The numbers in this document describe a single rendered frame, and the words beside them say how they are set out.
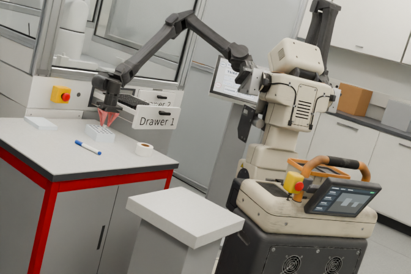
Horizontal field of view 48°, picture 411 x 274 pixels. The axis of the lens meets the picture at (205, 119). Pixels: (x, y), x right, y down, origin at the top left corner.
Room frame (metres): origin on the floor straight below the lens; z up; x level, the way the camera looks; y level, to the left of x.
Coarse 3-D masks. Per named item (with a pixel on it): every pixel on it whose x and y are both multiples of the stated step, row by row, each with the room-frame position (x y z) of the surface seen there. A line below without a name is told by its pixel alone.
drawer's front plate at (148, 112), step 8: (136, 112) 2.01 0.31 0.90; (144, 112) 2.04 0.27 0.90; (152, 112) 2.08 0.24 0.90; (168, 112) 2.17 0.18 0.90; (176, 112) 2.22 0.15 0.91; (136, 120) 2.01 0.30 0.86; (152, 120) 2.10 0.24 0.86; (160, 120) 2.14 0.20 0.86; (168, 120) 2.19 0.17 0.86; (176, 120) 2.23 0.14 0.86; (136, 128) 2.02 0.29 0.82; (144, 128) 2.06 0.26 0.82; (152, 128) 2.11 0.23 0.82; (160, 128) 2.15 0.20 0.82; (168, 128) 2.20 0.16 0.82
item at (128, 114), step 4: (96, 92) 2.22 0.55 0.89; (100, 92) 2.27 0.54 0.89; (96, 96) 2.21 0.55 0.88; (100, 96) 2.19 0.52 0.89; (104, 96) 2.18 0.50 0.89; (92, 100) 2.22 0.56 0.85; (96, 100) 2.20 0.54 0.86; (100, 100) 2.18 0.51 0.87; (92, 104) 2.22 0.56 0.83; (120, 104) 2.10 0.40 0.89; (124, 108) 2.09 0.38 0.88; (128, 108) 2.07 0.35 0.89; (120, 112) 2.09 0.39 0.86; (124, 112) 2.08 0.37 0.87; (128, 112) 2.07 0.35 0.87; (132, 112) 2.05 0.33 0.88; (120, 116) 2.09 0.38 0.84; (124, 116) 2.08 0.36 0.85; (128, 116) 2.06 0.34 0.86; (132, 116) 2.05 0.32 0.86; (128, 120) 2.06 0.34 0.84; (132, 120) 2.04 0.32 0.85
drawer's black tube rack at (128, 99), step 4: (104, 92) 2.24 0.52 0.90; (120, 96) 2.27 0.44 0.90; (124, 96) 2.30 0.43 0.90; (128, 96) 2.33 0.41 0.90; (132, 96) 2.36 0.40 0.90; (120, 100) 2.16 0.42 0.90; (124, 100) 2.18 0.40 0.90; (128, 100) 2.21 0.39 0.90; (132, 100) 2.24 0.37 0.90; (136, 100) 2.27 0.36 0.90; (140, 100) 2.30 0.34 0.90; (124, 104) 2.24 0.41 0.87; (128, 104) 2.13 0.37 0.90; (132, 104) 2.15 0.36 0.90; (136, 104) 2.18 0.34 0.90; (140, 104) 2.20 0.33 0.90; (144, 104) 2.23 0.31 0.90; (148, 104) 2.27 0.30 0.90; (132, 108) 2.19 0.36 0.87
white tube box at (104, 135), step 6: (90, 126) 1.93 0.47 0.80; (96, 126) 1.96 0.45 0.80; (102, 126) 1.99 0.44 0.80; (84, 132) 1.95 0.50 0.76; (90, 132) 1.91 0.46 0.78; (96, 132) 1.86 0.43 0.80; (102, 132) 1.89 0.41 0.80; (108, 132) 1.92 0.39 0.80; (96, 138) 1.86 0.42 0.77; (102, 138) 1.87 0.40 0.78; (108, 138) 1.89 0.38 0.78
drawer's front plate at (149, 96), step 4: (140, 92) 2.45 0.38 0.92; (144, 92) 2.47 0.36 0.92; (148, 92) 2.50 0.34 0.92; (152, 92) 2.52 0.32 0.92; (156, 92) 2.55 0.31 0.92; (160, 92) 2.58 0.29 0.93; (164, 92) 2.60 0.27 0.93; (168, 92) 2.64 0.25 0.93; (140, 96) 2.45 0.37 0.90; (144, 96) 2.48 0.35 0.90; (148, 96) 2.50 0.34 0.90; (152, 96) 2.53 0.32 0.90; (156, 96) 2.55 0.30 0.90; (164, 96) 2.61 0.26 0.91; (168, 96) 2.64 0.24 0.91; (172, 96) 2.67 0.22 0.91; (148, 100) 2.51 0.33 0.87; (152, 100) 2.54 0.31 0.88; (156, 100) 2.56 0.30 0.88; (160, 100) 2.59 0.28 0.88; (164, 100) 2.61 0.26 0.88; (168, 100) 2.64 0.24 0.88; (172, 100) 2.67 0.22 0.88; (160, 104) 2.60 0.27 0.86; (164, 104) 2.62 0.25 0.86; (168, 104) 2.65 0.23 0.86; (172, 104) 2.68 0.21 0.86
